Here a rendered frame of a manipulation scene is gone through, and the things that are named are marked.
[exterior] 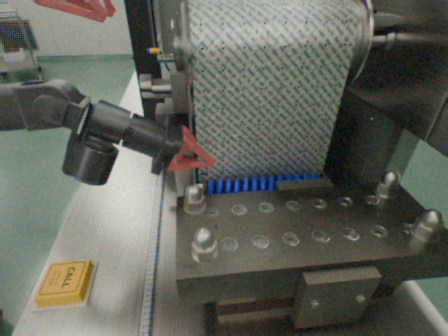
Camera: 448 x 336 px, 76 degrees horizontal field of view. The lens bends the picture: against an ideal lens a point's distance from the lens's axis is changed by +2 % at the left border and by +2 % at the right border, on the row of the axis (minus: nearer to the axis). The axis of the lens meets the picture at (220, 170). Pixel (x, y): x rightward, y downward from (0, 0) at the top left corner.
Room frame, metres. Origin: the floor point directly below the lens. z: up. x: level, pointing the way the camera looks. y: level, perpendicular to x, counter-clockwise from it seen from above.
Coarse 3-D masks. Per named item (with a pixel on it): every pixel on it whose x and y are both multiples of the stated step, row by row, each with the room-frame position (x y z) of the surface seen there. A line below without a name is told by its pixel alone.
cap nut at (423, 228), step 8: (432, 208) 0.30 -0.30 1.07; (424, 216) 0.29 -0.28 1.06; (432, 216) 0.28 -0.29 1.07; (440, 216) 0.28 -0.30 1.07; (416, 224) 0.29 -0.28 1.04; (424, 224) 0.28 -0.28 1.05; (432, 224) 0.28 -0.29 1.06; (440, 224) 0.28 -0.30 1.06; (416, 232) 0.28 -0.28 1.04; (424, 232) 0.28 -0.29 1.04; (432, 232) 0.27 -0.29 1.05; (440, 232) 0.27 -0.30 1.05; (424, 240) 0.27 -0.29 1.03; (432, 240) 0.27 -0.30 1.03
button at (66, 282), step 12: (60, 264) 0.31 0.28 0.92; (72, 264) 0.31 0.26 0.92; (84, 264) 0.31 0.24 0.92; (48, 276) 0.29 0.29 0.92; (60, 276) 0.29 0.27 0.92; (72, 276) 0.29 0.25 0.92; (84, 276) 0.29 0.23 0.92; (48, 288) 0.27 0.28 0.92; (60, 288) 0.27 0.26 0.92; (72, 288) 0.27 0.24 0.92; (84, 288) 0.28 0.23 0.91; (36, 300) 0.25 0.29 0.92; (48, 300) 0.25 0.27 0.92; (60, 300) 0.25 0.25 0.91; (72, 300) 0.26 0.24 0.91
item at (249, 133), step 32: (224, 96) 0.42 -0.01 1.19; (256, 96) 0.42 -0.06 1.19; (288, 96) 0.43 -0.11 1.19; (320, 96) 0.44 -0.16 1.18; (224, 128) 0.42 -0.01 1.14; (256, 128) 0.42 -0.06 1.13; (288, 128) 0.43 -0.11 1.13; (320, 128) 0.44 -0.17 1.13; (224, 160) 0.42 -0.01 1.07; (256, 160) 0.42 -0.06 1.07; (288, 160) 0.43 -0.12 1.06; (320, 160) 0.44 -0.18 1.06
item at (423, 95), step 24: (384, 0) 0.55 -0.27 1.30; (408, 0) 0.49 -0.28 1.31; (432, 0) 0.44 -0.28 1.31; (408, 24) 0.47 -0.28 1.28; (432, 24) 0.43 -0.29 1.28; (408, 48) 0.46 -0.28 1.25; (432, 48) 0.41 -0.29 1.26; (384, 72) 0.49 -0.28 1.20; (408, 72) 0.44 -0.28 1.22; (432, 72) 0.40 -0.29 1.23; (360, 96) 0.54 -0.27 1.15; (384, 96) 0.47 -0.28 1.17; (408, 96) 0.42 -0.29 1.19; (432, 96) 0.38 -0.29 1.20; (408, 120) 0.40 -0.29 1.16; (432, 120) 0.36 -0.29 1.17; (432, 144) 0.35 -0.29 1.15
